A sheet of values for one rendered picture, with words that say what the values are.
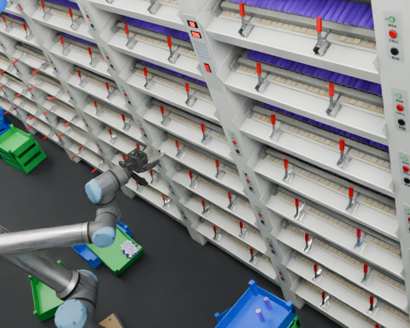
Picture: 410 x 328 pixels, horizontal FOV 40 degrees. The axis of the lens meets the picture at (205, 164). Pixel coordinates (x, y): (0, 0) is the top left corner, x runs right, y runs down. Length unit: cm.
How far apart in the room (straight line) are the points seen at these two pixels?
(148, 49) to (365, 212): 99
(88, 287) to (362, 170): 156
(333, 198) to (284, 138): 25
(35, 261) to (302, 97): 151
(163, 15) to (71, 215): 213
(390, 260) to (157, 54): 108
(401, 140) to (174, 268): 192
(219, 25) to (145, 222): 194
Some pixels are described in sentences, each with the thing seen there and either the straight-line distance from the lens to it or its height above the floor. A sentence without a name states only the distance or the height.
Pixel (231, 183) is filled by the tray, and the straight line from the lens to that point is 233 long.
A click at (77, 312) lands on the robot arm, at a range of 266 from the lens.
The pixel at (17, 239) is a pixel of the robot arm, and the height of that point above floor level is 88.
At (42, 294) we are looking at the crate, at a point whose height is 0.
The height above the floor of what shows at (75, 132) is 35.
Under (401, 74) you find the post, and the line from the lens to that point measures 131.
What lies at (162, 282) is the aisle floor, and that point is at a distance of 309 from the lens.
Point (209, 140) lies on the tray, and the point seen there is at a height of 94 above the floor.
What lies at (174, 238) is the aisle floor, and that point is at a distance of 326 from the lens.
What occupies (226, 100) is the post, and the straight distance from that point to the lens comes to 188.
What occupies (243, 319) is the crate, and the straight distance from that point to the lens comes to 221.
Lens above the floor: 229
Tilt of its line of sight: 39 degrees down
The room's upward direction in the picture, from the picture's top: 22 degrees counter-clockwise
